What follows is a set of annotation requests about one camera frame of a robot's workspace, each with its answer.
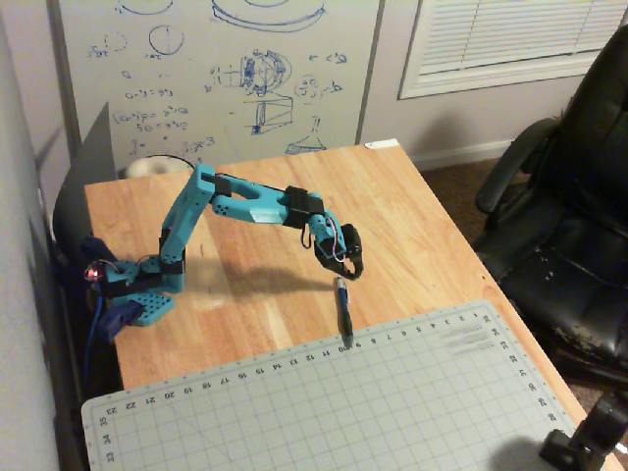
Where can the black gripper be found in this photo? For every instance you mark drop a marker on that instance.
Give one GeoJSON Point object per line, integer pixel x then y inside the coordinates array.
{"type": "Point", "coordinates": [351, 249]}

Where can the blue pen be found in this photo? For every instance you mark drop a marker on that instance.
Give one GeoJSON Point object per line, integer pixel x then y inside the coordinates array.
{"type": "Point", "coordinates": [344, 309]}

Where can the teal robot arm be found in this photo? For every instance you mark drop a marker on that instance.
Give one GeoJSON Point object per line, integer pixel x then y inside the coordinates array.
{"type": "Point", "coordinates": [179, 216]}

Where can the white label sticker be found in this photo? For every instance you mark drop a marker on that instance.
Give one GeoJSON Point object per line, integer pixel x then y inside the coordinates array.
{"type": "Point", "coordinates": [382, 143]}

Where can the grey cutting mat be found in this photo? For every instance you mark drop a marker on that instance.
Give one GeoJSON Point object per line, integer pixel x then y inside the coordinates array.
{"type": "Point", "coordinates": [319, 407]}

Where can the white filament spool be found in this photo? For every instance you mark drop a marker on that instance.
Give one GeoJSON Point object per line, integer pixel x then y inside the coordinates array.
{"type": "Point", "coordinates": [152, 167]}

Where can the black leather office chair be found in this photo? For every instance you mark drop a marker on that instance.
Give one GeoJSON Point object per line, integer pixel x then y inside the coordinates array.
{"type": "Point", "coordinates": [569, 235]}

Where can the whiteboard with blue drawings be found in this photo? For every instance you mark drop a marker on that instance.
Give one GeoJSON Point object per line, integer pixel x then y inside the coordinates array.
{"type": "Point", "coordinates": [216, 73]}

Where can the dark blue table clamp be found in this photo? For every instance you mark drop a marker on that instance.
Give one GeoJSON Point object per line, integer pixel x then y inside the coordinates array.
{"type": "Point", "coordinates": [118, 319]}
{"type": "Point", "coordinates": [95, 252]}

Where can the controller board with red light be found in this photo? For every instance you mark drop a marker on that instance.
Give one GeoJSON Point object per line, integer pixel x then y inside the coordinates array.
{"type": "Point", "coordinates": [93, 273]}

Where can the dark grey panel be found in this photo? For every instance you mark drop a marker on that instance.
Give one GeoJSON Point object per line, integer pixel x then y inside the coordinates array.
{"type": "Point", "coordinates": [90, 167]}

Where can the white window blinds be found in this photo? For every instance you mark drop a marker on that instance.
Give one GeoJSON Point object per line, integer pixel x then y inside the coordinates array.
{"type": "Point", "coordinates": [515, 39]}

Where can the black camera stand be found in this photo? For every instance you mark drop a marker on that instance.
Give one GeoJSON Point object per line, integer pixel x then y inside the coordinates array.
{"type": "Point", "coordinates": [584, 441]}

